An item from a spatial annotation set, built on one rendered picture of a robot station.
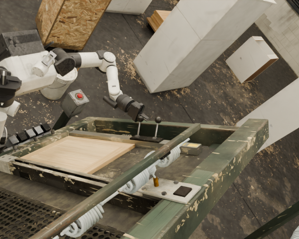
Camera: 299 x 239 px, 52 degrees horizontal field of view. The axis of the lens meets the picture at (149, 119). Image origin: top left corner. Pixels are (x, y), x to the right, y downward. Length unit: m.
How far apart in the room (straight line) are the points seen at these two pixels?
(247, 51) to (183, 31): 2.70
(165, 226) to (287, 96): 4.15
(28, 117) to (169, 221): 2.48
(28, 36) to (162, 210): 1.19
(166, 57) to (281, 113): 1.98
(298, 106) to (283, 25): 4.97
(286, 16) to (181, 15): 5.94
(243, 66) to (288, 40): 3.28
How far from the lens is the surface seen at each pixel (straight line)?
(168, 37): 3.99
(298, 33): 9.40
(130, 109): 1.74
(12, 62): 1.66
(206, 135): 1.71
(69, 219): 0.70
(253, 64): 6.30
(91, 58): 1.90
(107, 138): 1.82
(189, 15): 3.81
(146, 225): 0.88
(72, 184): 1.33
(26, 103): 3.29
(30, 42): 1.75
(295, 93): 4.83
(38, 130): 2.20
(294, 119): 4.89
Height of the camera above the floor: 2.54
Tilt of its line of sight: 40 degrees down
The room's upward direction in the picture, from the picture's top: 45 degrees clockwise
